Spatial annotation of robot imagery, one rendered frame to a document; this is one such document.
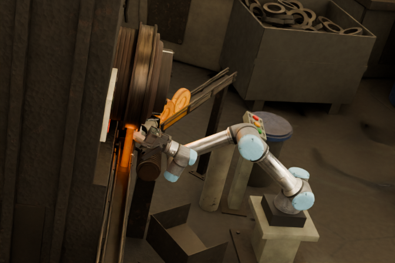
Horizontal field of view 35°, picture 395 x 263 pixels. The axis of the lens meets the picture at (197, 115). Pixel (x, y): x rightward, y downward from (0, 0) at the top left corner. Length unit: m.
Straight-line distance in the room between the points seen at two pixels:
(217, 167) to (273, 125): 0.57
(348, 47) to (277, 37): 0.65
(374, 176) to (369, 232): 0.72
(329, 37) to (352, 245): 1.76
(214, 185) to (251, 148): 0.79
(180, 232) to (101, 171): 0.45
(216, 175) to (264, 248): 0.53
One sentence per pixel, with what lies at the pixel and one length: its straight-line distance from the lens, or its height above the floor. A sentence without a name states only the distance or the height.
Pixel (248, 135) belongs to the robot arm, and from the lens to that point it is 3.00.
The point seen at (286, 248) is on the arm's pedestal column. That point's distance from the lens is 3.53.
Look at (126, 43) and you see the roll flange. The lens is 2.56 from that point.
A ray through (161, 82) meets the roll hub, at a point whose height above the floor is 1.17.
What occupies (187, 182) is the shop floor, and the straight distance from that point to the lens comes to 4.05.
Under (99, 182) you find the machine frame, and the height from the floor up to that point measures 0.87.
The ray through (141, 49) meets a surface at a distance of 2.52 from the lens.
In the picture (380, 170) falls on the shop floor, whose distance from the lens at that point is 4.89.
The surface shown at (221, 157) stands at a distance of 3.62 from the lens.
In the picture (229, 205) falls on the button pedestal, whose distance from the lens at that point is 3.90.
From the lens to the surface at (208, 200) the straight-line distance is 3.80.
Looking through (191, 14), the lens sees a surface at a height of 0.48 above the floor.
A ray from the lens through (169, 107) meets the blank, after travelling 3.30.
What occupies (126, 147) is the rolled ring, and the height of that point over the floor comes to 0.80.
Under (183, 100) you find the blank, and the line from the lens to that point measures 3.44.
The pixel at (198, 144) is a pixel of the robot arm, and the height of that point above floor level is 0.68.
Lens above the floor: 2.32
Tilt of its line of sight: 29 degrees down
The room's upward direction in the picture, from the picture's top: 14 degrees clockwise
